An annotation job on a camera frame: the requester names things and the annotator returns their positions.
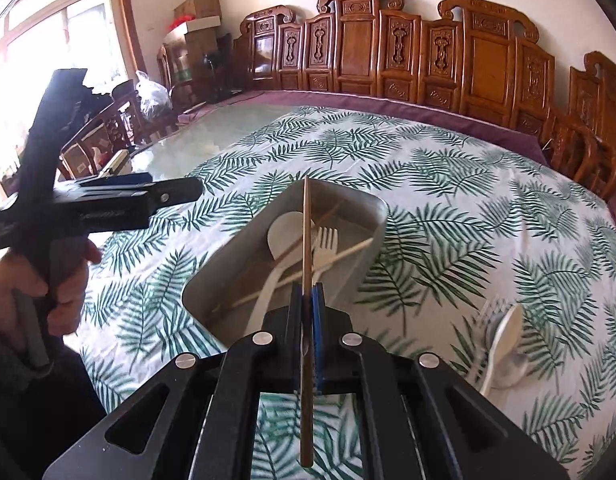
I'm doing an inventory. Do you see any green leaf print tablecloth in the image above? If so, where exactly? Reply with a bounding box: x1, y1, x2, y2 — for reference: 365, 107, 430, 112
80, 105, 616, 480

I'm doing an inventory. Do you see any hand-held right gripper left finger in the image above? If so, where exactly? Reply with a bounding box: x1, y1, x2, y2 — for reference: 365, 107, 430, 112
42, 282, 305, 480

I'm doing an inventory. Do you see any carved wooden sofa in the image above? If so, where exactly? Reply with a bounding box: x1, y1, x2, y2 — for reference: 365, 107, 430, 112
233, 0, 609, 196

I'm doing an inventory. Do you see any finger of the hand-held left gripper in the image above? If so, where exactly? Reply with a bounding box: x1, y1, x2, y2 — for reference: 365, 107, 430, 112
80, 171, 156, 190
55, 176, 205, 231

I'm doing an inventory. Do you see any clear plastic bag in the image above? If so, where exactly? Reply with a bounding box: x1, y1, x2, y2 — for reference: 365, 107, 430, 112
135, 71, 173, 121

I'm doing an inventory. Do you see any person's left hand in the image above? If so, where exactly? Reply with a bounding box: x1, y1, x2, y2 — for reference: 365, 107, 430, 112
0, 237, 102, 341

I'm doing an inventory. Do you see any wooden chopstick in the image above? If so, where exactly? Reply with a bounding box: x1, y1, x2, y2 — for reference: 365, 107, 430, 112
308, 203, 341, 228
213, 237, 376, 313
299, 176, 315, 469

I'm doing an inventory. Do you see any wooden dining chair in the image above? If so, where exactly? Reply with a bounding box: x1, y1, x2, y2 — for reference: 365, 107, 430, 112
157, 42, 189, 101
110, 80, 181, 148
60, 122, 133, 181

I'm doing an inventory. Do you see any brown cardboard box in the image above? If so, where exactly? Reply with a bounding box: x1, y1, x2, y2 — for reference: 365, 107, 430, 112
174, 0, 221, 21

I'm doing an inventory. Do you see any grey metal tray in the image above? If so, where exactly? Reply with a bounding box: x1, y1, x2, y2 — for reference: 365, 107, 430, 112
182, 176, 389, 351

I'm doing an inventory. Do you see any white flat box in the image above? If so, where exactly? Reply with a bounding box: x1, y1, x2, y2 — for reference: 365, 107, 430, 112
163, 16, 223, 43

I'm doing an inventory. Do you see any person's left forearm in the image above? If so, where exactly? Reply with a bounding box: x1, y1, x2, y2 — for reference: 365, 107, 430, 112
0, 317, 111, 480

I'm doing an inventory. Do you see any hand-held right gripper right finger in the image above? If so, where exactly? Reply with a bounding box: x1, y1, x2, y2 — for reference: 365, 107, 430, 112
310, 282, 571, 480

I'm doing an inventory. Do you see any carved wooden armchair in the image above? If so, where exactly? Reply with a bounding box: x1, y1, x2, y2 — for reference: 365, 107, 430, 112
570, 51, 616, 202

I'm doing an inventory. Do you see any wooden framed window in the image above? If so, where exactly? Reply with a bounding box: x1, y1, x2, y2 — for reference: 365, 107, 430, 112
0, 0, 146, 196

